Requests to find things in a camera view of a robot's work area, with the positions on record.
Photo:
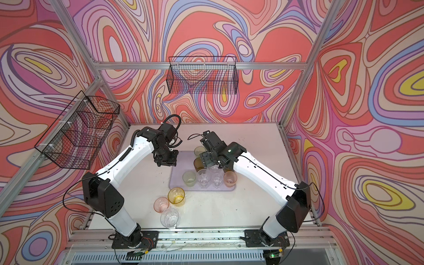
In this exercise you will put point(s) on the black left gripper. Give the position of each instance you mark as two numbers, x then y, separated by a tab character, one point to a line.
172	162

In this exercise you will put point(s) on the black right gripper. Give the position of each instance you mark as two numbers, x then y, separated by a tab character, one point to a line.
205	157

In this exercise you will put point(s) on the olive dark glass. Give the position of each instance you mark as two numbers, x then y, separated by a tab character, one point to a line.
198	164

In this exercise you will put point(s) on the bright green glass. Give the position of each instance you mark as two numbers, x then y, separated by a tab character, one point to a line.
198	150

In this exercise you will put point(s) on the small clear glass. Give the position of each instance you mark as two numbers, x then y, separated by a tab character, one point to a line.
217	179

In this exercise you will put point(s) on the pale green small glass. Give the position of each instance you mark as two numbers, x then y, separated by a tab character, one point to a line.
189	178

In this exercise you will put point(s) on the pink glass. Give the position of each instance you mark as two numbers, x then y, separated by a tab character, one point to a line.
230	179
161	204

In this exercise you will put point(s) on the yellow glass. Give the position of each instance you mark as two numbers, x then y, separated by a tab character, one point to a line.
176	196

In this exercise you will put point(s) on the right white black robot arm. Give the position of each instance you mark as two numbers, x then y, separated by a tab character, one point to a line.
294	198

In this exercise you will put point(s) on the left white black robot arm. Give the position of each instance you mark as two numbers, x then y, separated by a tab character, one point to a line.
100	189

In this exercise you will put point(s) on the lavender rectangular plastic tray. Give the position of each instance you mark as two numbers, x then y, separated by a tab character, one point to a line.
185	162

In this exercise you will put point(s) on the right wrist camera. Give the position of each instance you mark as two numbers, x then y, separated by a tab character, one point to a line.
212	142

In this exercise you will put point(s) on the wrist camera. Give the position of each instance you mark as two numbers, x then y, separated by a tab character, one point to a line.
171	132
212	142

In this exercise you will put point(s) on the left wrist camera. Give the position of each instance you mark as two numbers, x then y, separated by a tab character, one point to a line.
171	132

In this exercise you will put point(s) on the black wire basket back wall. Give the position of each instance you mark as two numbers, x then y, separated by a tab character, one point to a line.
212	75

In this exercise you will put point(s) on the black wire basket wall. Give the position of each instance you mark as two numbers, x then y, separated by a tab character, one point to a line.
212	75
81	135

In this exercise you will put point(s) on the black wire basket left wall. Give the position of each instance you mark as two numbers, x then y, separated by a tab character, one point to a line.
81	135

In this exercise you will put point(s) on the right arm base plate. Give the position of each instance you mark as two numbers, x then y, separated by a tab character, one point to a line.
265	239

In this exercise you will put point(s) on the aluminium front rail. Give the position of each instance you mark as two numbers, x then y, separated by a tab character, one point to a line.
218	238

